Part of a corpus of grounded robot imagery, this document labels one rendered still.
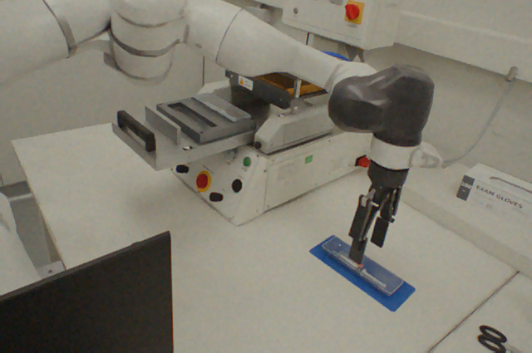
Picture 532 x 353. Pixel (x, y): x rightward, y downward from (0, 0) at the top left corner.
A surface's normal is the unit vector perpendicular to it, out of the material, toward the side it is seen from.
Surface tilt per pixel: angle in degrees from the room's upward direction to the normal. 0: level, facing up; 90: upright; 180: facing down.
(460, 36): 90
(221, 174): 65
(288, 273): 0
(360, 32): 90
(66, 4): 48
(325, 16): 90
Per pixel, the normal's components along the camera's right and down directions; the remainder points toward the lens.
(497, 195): -0.70, 0.22
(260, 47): 0.58, 0.40
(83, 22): 0.76, 0.17
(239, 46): -0.02, 0.39
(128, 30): -0.38, 0.69
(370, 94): 0.03, -0.40
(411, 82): -0.26, 0.26
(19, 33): 0.62, 0.11
